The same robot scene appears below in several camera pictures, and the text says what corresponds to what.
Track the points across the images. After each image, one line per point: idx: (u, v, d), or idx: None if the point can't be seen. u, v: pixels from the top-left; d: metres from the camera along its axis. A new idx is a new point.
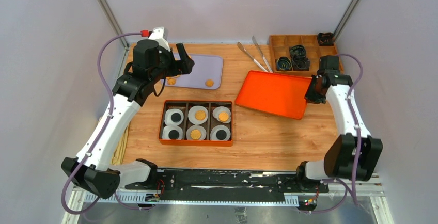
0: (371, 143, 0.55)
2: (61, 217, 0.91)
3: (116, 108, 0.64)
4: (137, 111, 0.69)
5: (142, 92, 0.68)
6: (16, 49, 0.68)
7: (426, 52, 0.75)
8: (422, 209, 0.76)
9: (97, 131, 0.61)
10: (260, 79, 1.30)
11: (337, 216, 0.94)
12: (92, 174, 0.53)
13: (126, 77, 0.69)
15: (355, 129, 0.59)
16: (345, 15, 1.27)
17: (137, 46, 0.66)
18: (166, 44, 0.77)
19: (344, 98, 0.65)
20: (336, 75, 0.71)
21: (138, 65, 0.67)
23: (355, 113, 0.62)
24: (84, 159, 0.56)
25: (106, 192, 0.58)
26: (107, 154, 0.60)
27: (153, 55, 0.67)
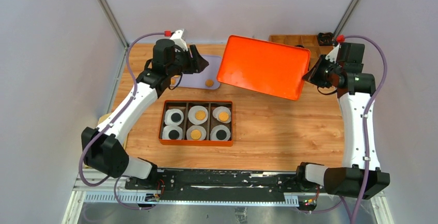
0: (376, 179, 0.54)
2: (61, 216, 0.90)
3: (139, 92, 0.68)
4: (154, 100, 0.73)
5: (161, 85, 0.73)
6: (16, 48, 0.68)
7: (427, 52, 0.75)
8: (423, 209, 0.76)
9: (120, 107, 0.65)
10: (247, 45, 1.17)
11: (337, 216, 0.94)
12: (109, 143, 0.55)
13: (145, 72, 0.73)
15: (363, 160, 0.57)
16: (345, 15, 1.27)
17: (156, 44, 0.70)
18: (183, 45, 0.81)
19: (360, 116, 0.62)
20: (357, 77, 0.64)
21: (156, 62, 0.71)
23: (366, 137, 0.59)
24: (106, 128, 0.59)
25: (116, 170, 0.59)
26: (125, 130, 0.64)
27: (170, 53, 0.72)
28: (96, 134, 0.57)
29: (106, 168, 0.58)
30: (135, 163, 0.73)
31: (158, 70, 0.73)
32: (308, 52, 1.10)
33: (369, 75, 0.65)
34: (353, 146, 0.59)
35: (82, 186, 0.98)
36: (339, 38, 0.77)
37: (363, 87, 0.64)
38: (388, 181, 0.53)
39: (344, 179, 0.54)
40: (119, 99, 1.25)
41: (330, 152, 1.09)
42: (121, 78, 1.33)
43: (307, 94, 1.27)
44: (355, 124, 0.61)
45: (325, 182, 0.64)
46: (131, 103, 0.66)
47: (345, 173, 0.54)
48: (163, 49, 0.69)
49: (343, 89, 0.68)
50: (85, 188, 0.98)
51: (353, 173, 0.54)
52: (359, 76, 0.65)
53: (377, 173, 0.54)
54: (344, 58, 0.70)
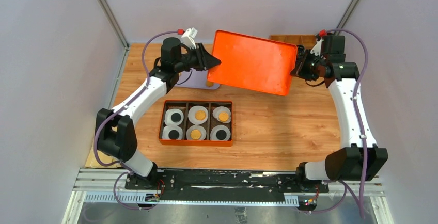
0: (376, 154, 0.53)
2: (61, 217, 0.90)
3: (151, 83, 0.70)
4: (161, 96, 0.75)
5: (171, 82, 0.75)
6: (16, 49, 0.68)
7: (426, 52, 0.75)
8: (423, 209, 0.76)
9: (134, 94, 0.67)
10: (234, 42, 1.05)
11: (337, 216, 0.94)
12: (124, 122, 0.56)
13: (155, 70, 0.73)
15: (360, 138, 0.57)
16: (345, 16, 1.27)
17: (164, 44, 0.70)
18: (192, 43, 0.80)
19: (350, 98, 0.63)
20: (342, 65, 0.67)
21: (165, 60, 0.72)
23: (360, 117, 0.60)
24: (121, 109, 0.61)
25: (127, 152, 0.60)
26: (137, 115, 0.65)
27: (177, 52, 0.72)
28: (110, 115, 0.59)
29: (117, 149, 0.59)
30: (138, 155, 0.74)
31: (166, 68, 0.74)
32: (294, 47, 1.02)
33: (352, 63, 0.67)
34: (348, 127, 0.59)
35: (82, 186, 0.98)
36: (322, 33, 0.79)
37: (348, 75, 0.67)
38: (387, 156, 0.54)
39: (346, 159, 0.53)
40: (120, 99, 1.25)
41: (330, 152, 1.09)
42: (122, 78, 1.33)
43: (307, 94, 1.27)
44: (347, 107, 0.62)
45: (328, 168, 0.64)
46: (143, 92, 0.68)
47: (346, 152, 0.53)
48: (170, 49, 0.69)
49: (330, 79, 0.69)
50: (85, 188, 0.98)
51: (354, 152, 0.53)
52: (343, 65, 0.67)
53: (376, 149, 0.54)
54: (328, 49, 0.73)
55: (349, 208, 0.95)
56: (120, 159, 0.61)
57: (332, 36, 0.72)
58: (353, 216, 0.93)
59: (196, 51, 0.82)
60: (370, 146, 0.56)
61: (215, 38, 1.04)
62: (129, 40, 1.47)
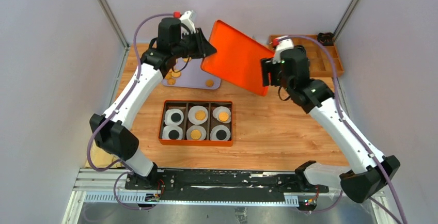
0: (391, 166, 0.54)
2: (61, 217, 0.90)
3: (143, 75, 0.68)
4: (160, 82, 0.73)
5: (166, 64, 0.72)
6: (16, 48, 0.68)
7: (426, 51, 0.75)
8: (423, 209, 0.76)
9: (125, 91, 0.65)
10: (229, 35, 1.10)
11: (337, 216, 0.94)
12: (118, 129, 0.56)
13: (150, 51, 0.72)
15: (370, 158, 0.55)
16: (345, 16, 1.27)
17: (162, 21, 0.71)
18: (191, 26, 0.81)
19: (340, 120, 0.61)
20: (314, 89, 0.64)
21: (162, 40, 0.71)
23: (357, 136, 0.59)
24: (112, 115, 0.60)
25: (126, 153, 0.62)
26: (131, 115, 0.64)
27: (176, 31, 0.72)
28: (103, 122, 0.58)
29: (116, 151, 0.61)
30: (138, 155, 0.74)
31: (162, 49, 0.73)
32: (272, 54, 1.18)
33: (321, 82, 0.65)
34: (354, 149, 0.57)
35: (82, 186, 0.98)
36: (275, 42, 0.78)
37: (322, 95, 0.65)
38: (398, 161, 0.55)
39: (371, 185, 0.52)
40: None
41: (330, 152, 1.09)
42: (122, 78, 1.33)
43: None
44: (342, 131, 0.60)
45: (345, 193, 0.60)
46: (135, 87, 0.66)
47: (368, 179, 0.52)
48: (169, 27, 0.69)
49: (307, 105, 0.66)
50: (85, 188, 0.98)
51: (374, 175, 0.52)
52: (314, 87, 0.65)
53: (388, 161, 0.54)
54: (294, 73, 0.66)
55: (349, 208, 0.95)
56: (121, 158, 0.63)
57: (296, 59, 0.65)
58: (354, 216, 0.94)
59: (195, 35, 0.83)
60: (381, 160, 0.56)
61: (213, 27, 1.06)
62: (129, 40, 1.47)
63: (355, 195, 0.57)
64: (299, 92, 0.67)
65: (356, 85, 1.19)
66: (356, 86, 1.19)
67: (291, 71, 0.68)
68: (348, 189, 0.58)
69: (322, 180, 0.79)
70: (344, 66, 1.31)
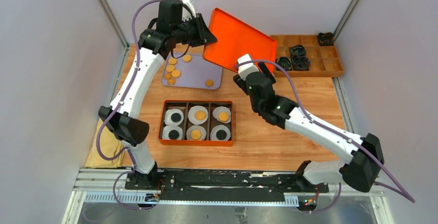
0: (373, 143, 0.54)
2: (61, 217, 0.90)
3: (142, 61, 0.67)
4: (161, 65, 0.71)
5: (165, 45, 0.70)
6: (16, 48, 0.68)
7: (426, 52, 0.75)
8: (423, 209, 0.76)
9: (127, 80, 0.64)
10: (227, 22, 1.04)
11: (337, 216, 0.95)
12: (125, 120, 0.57)
13: (149, 31, 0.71)
15: (350, 144, 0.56)
16: (345, 16, 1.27)
17: (163, 0, 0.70)
18: (192, 11, 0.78)
19: (311, 122, 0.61)
20: (279, 106, 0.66)
21: (162, 19, 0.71)
23: (331, 129, 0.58)
24: (118, 107, 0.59)
25: (138, 138, 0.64)
26: (137, 104, 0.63)
27: (176, 11, 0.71)
28: (110, 113, 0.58)
29: (129, 138, 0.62)
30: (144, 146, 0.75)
31: (162, 31, 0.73)
32: (275, 44, 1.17)
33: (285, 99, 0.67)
34: (333, 142, 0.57)
35: (82, 186, 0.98)
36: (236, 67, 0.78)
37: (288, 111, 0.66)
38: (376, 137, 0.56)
39: (362, 167, 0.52)
40: None
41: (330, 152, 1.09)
42: (122, 78, 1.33)
43: (307, 94, 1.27)
44: (317, 132, 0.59)
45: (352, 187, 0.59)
46: (137, 75, 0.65)
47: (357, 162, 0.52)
48: (171, 4, 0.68)
49: (279, 123, 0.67)
50: (85, 188, 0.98)
51: (360, 158, 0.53)
52: (279, 105, 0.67)
53: (368, 139, 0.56)
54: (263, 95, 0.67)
55: (349, 208, 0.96)
56: (133, 143, 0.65)
57: (262, 84, 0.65)
58: (353, 216, 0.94)
59: (196, 20, 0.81)
60: (360, 142, 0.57)
61: (210, 16, 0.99)
62: (129, 40, 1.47)
63: (360, 186, 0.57)
64: (268, 111, 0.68)
65: (356, 85, 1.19)
66: (356, 86, 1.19)
67: (260, 94, 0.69)
68: (351, 181, 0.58)
69: (320, 177, 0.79)
70: (344, 66, 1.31)
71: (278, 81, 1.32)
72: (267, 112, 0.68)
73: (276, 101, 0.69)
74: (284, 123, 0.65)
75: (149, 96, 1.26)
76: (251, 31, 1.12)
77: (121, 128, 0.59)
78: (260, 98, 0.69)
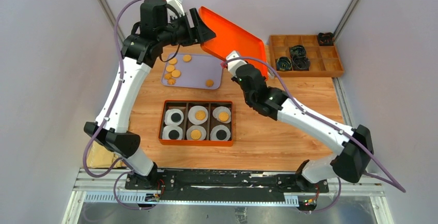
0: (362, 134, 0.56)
2: (61, 217, 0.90)
3: (126, 72, 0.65)
4: (148, 74, 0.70)
5: (151, 52, 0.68)
6: (16, 48, 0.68)
7: (426, 52, 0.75)
8: (423, 210, 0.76)
9: (112, 94, 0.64)
10: (212, 20, 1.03)
11: (337, 216, 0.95)
12: (112, 137, 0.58)
13: (134, 37, 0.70)
15: (341, 135, 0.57)
16: (345, 16, 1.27)
17: (144, 3, 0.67)
18: (179, 8, 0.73)
19: (302, 114, 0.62)
20: (271, 96, 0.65)
21: (145, 24, 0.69)
23: (323, 120, 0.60)
24: (104, 123, 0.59)
25: (128, 151, 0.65)
26: (124, 117, 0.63)
27: (160, 14, 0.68)
28: (96, 129, 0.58)
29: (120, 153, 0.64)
30: (139, 154, 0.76)
31: (147, 35, 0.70)
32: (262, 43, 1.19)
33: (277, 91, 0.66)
34: (325, 133, 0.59)
35: (82, 186, 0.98)
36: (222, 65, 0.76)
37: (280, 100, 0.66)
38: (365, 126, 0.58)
39: (352, 157, 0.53)
40: None
41: (330, 152, 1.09)
42: None
43: (307, 94, 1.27)
44: (309, 123, 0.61)
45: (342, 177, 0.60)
46: (121, 88, 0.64)
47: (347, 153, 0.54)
48: (153, 7, 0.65)
49: (272, 114, 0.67)
50: (85, 188, 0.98)
51: (351, 149, 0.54)
52: (271, 95, 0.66)
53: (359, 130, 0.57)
54: (253, 86, 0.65)
55: (349, 208, 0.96)
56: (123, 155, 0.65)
57: (251, 75, 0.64)
58: (353, 216, 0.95)
59: (184, 18, 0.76)
60: (351, 133, 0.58)
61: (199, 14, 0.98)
62: None
63: (350, 177, 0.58)
64: (261, 103, 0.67)
65: (357, 85, 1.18)
66: (356, 86, 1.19)
67: (249, 86, 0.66)
68: (342, 173, 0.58)
69: (317, 175, 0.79)
70: (344, 66, 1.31)
71: (279, 81, 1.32)
72: (259, 104, 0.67)
73: (267, 93, 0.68)
74: (276, 113, 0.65)
75: (150, 96, 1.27)
76: (233, 29, 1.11)
77: (110, 144, 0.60)
78: (251, 90, 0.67)
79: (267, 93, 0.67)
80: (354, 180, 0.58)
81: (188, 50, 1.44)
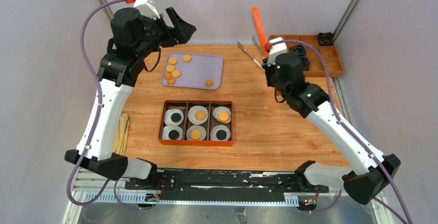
0: (392, 165, 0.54)
2: (61, 216, 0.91)
3: (105, 96, 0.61)
4: (128, 94, 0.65)
5: (130, 72, 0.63)
6: (16, 48, 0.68)
7: (426, 51, 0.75)
8: (423, 210, 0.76)
9: (91, 120, 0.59)
10: None
11: (337, 216, 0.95)
12: (95, 166, 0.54)
13: (110, 56, 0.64)
15: (370, 158, 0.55)
16: (345, 16, 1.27)
17: (114, 19, 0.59)
18: (153, 11, 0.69)
19: (337, 123, 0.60)
20: (309, 93, 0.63)
21: (120, 42, 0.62)
23: (357, 138, 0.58)
24: (84, 152, 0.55)
25: (115, 175, 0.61)
26: (106, 143, 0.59)
27: (134, 28, 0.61)
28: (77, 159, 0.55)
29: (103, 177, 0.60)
30: (133, 166, 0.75)
31: (124, 52, 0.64)
32: None
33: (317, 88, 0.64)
34: (354, 152, 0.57)
35: (82, 186, 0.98)
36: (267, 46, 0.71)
37: (317, 100, 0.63)
38: (397, 159, 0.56)
39: (374, 185, 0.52)
40: None
41: (330, 152, 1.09)
42: None
43: None
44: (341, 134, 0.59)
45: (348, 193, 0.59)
46: (100, 112, 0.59)
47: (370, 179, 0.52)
48: (124, 25, 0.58)
49: (302, 110, 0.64)
50: (85, 188, 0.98)
51: (376, 176, 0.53)
52: (308, 92, 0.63)
53: (389, 160, 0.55)
54: (291, 78, 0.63)
55: (349, 208, 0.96)
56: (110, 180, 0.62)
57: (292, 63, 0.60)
58: (353, 216, 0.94)
59: (161, 21, 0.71)
60: (381, 160, 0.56)
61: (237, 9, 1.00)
62: None
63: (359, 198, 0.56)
64: (295, 96, 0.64)
65: (357, 85, 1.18)
66: (356, 86, 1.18)
67: (287, 76, 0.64)
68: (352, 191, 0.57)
69: (323, 181, 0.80)
70: (344, 66, 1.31)
71: None
72: (293, 97, 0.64)
73: (304, 89, 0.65)
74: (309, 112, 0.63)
75: (149, 96, 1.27)
76: None
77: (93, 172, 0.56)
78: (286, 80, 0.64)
79: (304, 89, 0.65)
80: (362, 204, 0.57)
81: (188, 50, 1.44)
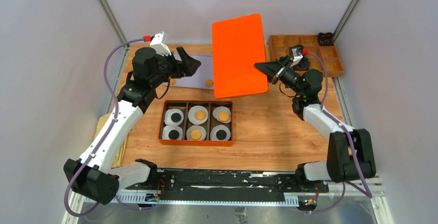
0: (358, 133, 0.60)
2: (61, 216, 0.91)
3: (121, 112, 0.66)
4: (140, 117, 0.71)
5: (145, 99, 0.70)
6: (15, 48, 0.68)
7: (426, 51, 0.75)
8: (423, 210, 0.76)
9: (102, 132, 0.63)
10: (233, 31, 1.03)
11: (337, 215, 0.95)
12: (94, 175, 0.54)
13: (128, 86, 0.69)
15: (339, 127, 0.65)
16: (345, 16, 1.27)
17: (135, 56, 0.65)
18: (166, 49, 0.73)
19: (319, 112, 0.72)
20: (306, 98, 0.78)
21: (138, 74, 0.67)
23: (331, 117, 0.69)
24: (88, 160, 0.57)
25: (106, 197, 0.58)
26: (109, 156, 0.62)
27: (151, 64, 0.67)
28: (79, 167, 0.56)
29: (95, 196, 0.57)
30: (128, 176, 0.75)
31: (140, 82, 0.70)
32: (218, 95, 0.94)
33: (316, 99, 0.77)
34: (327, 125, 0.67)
35: None
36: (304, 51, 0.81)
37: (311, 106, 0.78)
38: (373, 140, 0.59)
39: (335, 141, 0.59)
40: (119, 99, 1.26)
41: None
42: (122, 78, 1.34)
43: None
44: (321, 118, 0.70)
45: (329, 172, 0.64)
46: (113, 126, 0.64)
47: (332, 136, 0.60)
48: (143, 62, 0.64)
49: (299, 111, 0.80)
50: None
51: (340, 136, 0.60)
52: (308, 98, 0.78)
53: (358, 131, 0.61)
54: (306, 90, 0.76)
55: (349, 208, 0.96)
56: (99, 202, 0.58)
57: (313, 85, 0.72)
58: (353, 216, 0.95)
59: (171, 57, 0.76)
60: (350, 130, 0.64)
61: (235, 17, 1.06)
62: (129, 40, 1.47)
63: (333, 168, 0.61)
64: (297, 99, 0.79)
65: (357, 85, 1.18)
66: (357, 86, 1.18)
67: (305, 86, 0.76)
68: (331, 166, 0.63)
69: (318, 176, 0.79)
70: (344, 66, 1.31)
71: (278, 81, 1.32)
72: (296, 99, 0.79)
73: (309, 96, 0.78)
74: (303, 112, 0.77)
75: None
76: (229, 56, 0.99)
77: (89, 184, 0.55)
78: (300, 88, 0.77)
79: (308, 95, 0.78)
80: (337, 177, 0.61)
81: (188, 50, 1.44)
